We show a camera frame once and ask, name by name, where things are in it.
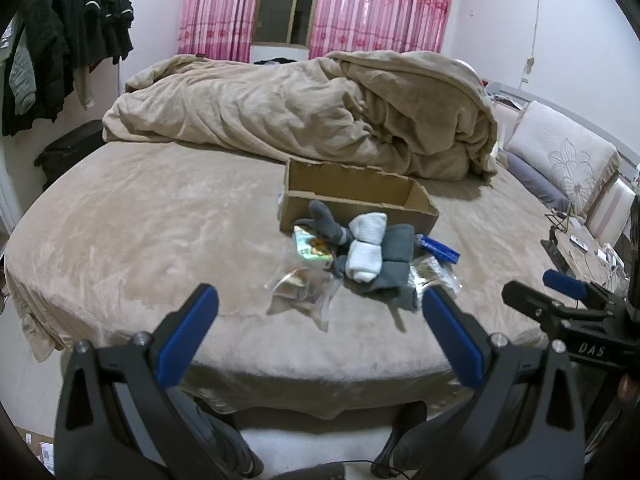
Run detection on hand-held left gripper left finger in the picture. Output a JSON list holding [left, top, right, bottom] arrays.
[[55, 282, 221, 480]]

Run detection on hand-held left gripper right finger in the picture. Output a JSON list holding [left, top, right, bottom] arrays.
[[422, 285, 587, 480]]

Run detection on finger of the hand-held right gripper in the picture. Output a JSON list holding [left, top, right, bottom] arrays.
[[542, 269, 626, 312], [501, 281, 572, 329]]

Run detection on clear plastic bag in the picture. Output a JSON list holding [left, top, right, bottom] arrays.
[[407, 255, 464, 297], [264, 265, 344, 332]]

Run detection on blue packet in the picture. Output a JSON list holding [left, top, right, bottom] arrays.
[[419, 234, 461, 265]]

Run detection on dark grey sock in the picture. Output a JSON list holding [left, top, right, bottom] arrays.
[[331, 224, 422, 314]]

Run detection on white sock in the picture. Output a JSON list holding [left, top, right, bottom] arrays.
[[346, 241, 385, 283], [348, 212, 389, 246]]

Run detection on green yellow snack packet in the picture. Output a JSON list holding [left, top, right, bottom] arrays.
[[292, 225, 335, 269]]

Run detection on striped pink white pillow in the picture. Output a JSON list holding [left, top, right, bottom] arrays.
[[585, 175, 634, 247]]

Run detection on bed with beige sheet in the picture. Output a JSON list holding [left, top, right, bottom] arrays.
[[2, 140, 628, 421]]

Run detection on blue grey pillow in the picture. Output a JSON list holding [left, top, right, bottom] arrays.
[[501, 150, 571, 211]]

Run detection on floral beige pillow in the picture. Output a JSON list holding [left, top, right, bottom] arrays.
[[505, 101, 622, 219]]

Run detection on small cardboard box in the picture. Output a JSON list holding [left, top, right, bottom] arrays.
[[14, 426, 57, 477]]

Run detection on grey headboard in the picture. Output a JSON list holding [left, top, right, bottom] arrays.
[[481, 79, 640, 171]]

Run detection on black suitcase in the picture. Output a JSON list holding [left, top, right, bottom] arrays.
[[34, 120, 107, 192]]

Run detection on beige blanket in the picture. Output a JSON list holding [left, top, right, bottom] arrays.
[[102, 51, 500, 183]]

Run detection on grey padded jacket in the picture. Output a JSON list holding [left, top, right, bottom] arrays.
[[7, 42, 39, 116]]

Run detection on black hanging clothes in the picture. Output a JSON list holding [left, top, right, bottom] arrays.
[[2, 0, 135, 137]]

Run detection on pink floral curtain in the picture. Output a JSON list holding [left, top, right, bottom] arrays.
[[308, 0, 459, 60], [177, 0, 264, 64]]

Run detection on window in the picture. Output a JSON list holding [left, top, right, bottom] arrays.
[[251, 0, 327, 50]]

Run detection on white cable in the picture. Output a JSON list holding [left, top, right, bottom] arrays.
[[575, 247, 628, 291]]

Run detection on wall cable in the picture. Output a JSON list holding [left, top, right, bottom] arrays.
[[521, 0, 545, 86]]

